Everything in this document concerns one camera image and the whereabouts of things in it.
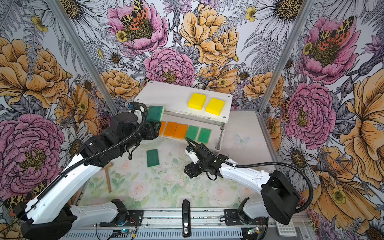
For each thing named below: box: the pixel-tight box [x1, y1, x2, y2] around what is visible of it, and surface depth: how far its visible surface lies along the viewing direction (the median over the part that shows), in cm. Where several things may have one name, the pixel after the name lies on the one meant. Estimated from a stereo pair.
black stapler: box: [182, 199, 191, 238], surface depth 73 cm
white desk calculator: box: [274, 218, 298, 238], surface depth 71 cm
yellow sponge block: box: [188, 92, 207, 111], surface depth 78 cm
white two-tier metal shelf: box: [134, 81, 233, 150], surface depth 81 cm
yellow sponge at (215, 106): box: [205, 97, 226, 116], surface depth 77 cm
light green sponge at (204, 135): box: [197, 127, 212, 144], surface depth 101 cm
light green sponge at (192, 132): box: [185, 125, 199, 141], surface depth 101 cm
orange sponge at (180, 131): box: [173, 123, 189, 140], surface depth 104 cm
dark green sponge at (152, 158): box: [146, 148, 159, 168], surface depth 96 cm
